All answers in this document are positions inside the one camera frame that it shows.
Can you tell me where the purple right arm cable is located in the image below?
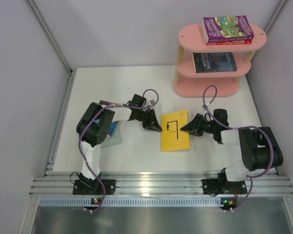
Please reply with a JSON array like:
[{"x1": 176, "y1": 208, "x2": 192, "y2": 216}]
[{"x1": 202, "y1": 85, "x2": 275, "y2": 210}]

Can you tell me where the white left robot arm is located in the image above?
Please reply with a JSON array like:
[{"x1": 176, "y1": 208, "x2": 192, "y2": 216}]
[{"x1": 76, "y1": 94, "x2": 162, "y2": 194}]

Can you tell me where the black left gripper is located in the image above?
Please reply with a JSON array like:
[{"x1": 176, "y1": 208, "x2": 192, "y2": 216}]
[{"x1": 136, "y1": 108, "x2": 162, "y2": 132}]

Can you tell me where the perforated grey cable duct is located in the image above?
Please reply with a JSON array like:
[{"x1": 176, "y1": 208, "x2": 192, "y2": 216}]
[{"x1": 39, "y1": 197, "x2": 235, "y2": 207}]

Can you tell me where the pink three-tier shelf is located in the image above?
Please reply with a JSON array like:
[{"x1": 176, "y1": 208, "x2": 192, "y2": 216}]
[{"x1": 173, "y1": 24, "x2": 267, "y2": 98}]

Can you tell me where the purple 117-Storey Treehouse book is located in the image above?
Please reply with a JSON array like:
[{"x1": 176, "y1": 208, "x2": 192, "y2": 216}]
[{"x1": 201, "y1": 16, "x2": 254, "y2": 43}]

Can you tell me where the dark blue Nineteen Eighty-Four book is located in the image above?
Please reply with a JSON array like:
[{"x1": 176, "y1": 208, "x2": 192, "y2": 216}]
[{"x1": 192, "y1": 52, "x2": 237, "y2": 73}]

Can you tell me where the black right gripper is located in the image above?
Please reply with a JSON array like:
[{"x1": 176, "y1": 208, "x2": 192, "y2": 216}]
[{"x1": 181, "y1": 114, "x2": 217, "y2": 137}]

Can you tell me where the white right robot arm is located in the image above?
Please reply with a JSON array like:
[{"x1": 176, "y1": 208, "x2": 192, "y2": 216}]
[{"x1": 181, "y1": 109, "x2": 284, "y2": 193}]

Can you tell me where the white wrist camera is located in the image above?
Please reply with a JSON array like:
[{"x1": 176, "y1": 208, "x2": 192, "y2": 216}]
[
  {"x1": 146, "y1": 100, "x2": 155, "y2": 106},
  {"x1": 201, "y1": 102, "x2": 209, "y2": 114}
]

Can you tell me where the red 13-Storey Treehouse book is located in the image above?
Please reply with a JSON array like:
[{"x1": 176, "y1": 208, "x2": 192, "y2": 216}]
[{"x1": 206, "y1": 40, "x2": 252, "y2": 46}]

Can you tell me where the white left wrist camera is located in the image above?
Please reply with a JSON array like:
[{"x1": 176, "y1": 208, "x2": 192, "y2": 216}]
[{"x1": 146, "y1": 100, "x2": 155, "y2": 106}]

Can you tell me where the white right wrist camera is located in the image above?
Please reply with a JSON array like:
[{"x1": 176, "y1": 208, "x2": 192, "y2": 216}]
[{"x1": 201, "y1": 102, "x2": 209, "y2": 114}]

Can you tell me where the aluminium mounting rail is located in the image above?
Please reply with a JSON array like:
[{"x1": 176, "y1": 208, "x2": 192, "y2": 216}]
[{"x1": 29, "y1": 162, "x2": 293, "y2": 196}]

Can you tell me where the yellow hangman book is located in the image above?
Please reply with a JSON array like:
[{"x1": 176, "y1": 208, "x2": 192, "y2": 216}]
[{"x1": 161, "y1": 110, "x2": 190, "y2": 152}]

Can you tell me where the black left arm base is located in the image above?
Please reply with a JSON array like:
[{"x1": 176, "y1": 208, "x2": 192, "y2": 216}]
[{"x1": 70, "y1": 172, "x2": 116, "y2": 195}]

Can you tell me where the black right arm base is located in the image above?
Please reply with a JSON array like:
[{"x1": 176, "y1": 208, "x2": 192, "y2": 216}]
[{"x1": 202, "y1": 169, "x2": 248, "y2": 196}]

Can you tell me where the grey-green flat file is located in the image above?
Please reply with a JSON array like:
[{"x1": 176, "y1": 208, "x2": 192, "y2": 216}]
[{"x1": 101, "y1": 127, "x2": 123, "y2": 148}]

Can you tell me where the blue Jane Eyre book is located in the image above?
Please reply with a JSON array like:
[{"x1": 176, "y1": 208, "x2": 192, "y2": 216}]
[{"x1": 99, "y1": 99, "x2": 118, "y2": 138}]

